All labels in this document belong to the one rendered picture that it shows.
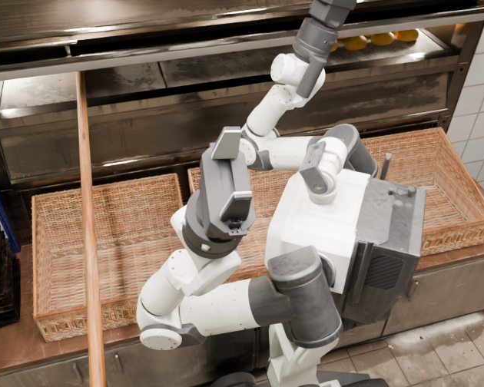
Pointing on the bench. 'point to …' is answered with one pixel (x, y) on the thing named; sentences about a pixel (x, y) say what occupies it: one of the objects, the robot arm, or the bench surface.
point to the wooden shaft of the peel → (94, 318)
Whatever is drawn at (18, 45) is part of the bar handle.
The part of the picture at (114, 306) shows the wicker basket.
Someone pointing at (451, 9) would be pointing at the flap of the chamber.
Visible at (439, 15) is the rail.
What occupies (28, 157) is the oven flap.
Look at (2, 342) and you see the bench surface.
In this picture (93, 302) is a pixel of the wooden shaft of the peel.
